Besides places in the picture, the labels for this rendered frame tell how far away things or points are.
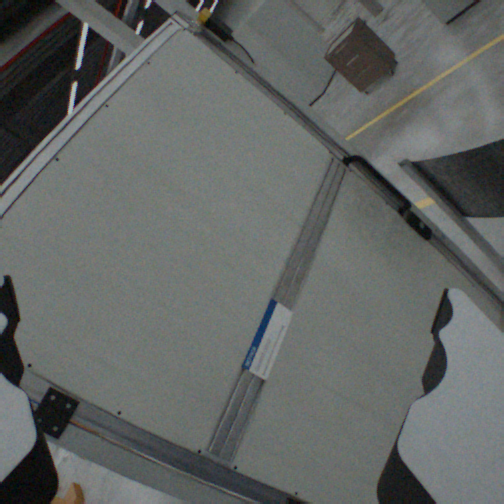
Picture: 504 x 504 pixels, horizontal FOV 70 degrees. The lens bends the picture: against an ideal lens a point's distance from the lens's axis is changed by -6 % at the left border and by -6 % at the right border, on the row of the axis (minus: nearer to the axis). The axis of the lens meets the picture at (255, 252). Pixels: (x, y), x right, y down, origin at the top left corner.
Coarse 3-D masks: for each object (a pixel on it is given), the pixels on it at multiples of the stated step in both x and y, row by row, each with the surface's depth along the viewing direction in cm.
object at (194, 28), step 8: (200, 16) 112; (208, 16) 112; (192, 24) 112; (208, 24) 114; (216, 24) 113; (224, 24) 114; (192, 32) 112; (216, 32) 115; (224, 32) 114; (232, 32) 116; (224, 40) 116; (232, 40) 116
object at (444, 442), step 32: (448, 320) 10; (480, 320) 9; (448, 352) 8; (480, 352) 8; (448, 384) 7; (480, 384) 7; (416, 416) 7; (448, 416) 7; (480, 416) 7; (416, 448) 6; (448, 448) 6; (480, 448) 6; (384, 480) 7; (416, 480) 6; (448, 480) 6; (480, 480) 6
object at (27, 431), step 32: (0, 288) 10; (0, 320) 8; (0, 352) 8; (0, 384) 7; (0, 416) 6; (32, 416) 6; (0, 448) 6; (32, 448) 6; (0, 480) 5; (32, 480) 6
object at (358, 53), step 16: (352, 32) 497; (368, 32) 516; (336, 48) 525; (352, 48) 516; (368, 48) 506; (384, 48) 526; (336, 64) 545; (352, 64) 535; (368, 64) 525; (384, 64) 516; (352, 80) 556; (368, 80) 546
